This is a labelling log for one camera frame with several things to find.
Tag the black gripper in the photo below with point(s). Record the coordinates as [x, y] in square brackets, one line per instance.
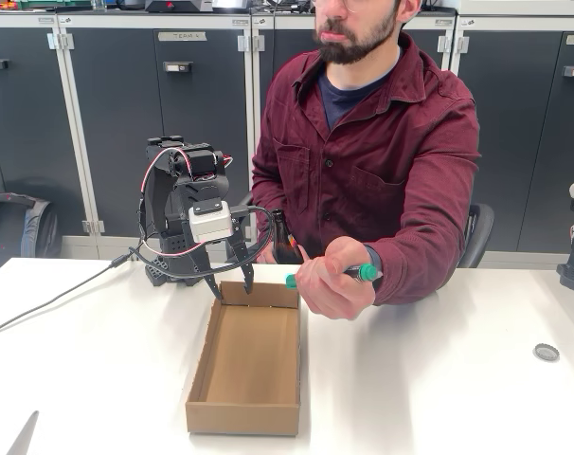
[203, 256]

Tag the brown glass beer bottle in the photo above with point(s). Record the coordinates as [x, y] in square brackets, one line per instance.
[284, 246]

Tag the black red marker green cap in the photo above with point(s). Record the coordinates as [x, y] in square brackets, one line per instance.
[365, 272]

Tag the right forearm maroon sleeve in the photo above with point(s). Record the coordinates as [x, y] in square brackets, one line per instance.
[261, 208]

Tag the left forearm maroon sleeve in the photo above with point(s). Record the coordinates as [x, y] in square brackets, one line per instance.
[424, 265]

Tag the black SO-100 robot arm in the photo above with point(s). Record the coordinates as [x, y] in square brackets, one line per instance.
[173, 237]

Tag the person's right hand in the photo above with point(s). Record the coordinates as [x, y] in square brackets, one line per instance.
[264, 257]

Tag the person's left hand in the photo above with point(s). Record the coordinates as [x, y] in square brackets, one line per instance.
[334, 289]

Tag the open brown cardboard box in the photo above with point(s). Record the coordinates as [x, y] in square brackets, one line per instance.
[254, 369]

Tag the bearded man maroon overshirt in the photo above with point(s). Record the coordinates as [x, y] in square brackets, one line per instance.
[363, 166]

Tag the grey black backpack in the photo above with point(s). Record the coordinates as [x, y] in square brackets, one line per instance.
[26, 227]

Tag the grey flat laptop corner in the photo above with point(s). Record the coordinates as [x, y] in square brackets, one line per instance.
[24, 436]

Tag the silver flat device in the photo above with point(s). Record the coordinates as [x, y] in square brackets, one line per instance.
[230, 5]

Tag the black device red logo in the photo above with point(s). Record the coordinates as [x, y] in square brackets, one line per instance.
[178, 5]

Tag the clear drinking glass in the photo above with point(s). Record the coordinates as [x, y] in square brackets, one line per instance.
[99, 5]

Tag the green flat box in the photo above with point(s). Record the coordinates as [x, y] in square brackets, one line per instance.
[55, 5]

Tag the silver bottle cap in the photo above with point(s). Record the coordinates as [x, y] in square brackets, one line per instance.
[546, 352]

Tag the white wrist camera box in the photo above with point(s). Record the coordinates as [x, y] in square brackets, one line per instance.
[211, 223]

